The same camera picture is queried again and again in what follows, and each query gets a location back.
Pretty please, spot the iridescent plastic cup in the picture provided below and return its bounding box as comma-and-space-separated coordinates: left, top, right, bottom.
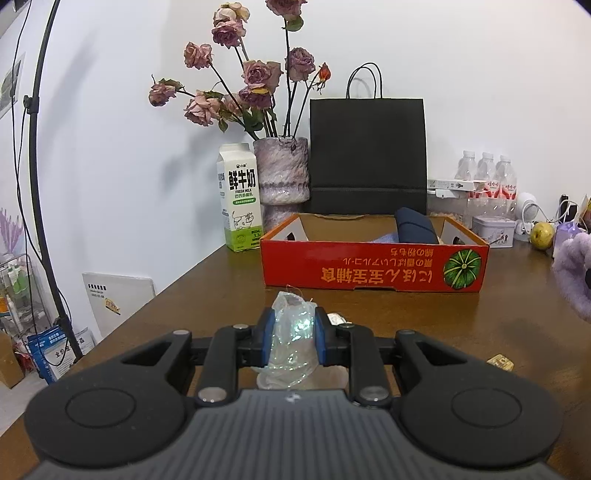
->
256, 291, 318, 390

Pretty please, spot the navy blue pouch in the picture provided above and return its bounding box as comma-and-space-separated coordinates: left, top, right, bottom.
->
394, 207, 439, 245

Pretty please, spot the small gold label box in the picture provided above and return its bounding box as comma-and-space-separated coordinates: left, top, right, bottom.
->
487, 354, 515, 372

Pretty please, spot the lilac fluffy towel roll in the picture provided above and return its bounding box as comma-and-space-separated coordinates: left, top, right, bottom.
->
552, 233, 591, 322

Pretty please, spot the white cloth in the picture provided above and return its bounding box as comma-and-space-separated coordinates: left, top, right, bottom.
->
328, 312, 346, 326

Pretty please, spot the purple knit cloth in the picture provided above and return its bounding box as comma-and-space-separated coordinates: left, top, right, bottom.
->
372, 232, 399, 244

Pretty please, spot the red cardboard pumpkin box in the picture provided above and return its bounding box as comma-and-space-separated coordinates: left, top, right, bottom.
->
260, 213, 490, 293

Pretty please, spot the white green milk carton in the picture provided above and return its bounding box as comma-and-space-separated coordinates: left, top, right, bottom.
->
216, 143, 263, 252

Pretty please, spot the pink marbled vase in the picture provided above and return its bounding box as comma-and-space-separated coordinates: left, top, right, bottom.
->
253, 137, 310, 232

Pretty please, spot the black paper shopping bag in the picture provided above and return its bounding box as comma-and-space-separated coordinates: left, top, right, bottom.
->
305, 62, 427, 215

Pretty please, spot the clear container with grains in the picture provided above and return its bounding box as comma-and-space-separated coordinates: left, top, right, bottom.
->
427, 190, 472, 227

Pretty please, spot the white red flat carton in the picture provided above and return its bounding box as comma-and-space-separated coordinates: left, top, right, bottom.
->
427, 179, 486, 192

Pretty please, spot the small printed tin box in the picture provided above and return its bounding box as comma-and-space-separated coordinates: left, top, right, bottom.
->
472, 216, 516, 249

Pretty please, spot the left clear water bottle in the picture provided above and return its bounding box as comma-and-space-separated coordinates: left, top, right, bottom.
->
455, 150, 477, 181

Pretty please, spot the clear water bottle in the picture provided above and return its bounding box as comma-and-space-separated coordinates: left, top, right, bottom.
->
493, 155, 517, 201
455, 150, 477, 181
474, 152, 495, 198

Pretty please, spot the blue white package on floor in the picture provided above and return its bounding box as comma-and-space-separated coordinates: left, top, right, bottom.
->
26, 326, 76, 384

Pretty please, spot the middle clear water bottle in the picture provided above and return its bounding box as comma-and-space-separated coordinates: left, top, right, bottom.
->
474, 152, 495, 198

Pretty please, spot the dried pink rose bouquet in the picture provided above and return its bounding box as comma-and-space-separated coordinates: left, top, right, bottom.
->
147, 1, 332, 141

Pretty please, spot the white small desk fan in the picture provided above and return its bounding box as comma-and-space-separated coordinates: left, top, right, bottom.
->
514, 192, 540, 242

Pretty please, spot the right clear water bottle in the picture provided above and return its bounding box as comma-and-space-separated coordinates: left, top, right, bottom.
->
493, 155, 517, 201

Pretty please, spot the yellow green apple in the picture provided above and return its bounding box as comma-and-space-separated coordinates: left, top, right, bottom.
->
530, 222, 555, 251

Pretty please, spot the purple white gift bag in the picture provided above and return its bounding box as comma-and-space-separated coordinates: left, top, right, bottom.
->
553, 221, 581, 255

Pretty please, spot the black light stand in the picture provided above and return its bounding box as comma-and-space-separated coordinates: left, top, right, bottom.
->
25, 0, 83, 362

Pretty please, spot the white board against wall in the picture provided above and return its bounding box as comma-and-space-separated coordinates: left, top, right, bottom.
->
82, 272, 155, 339

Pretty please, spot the wire storage rack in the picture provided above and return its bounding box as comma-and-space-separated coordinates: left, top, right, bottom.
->
1, 254, 51, 338

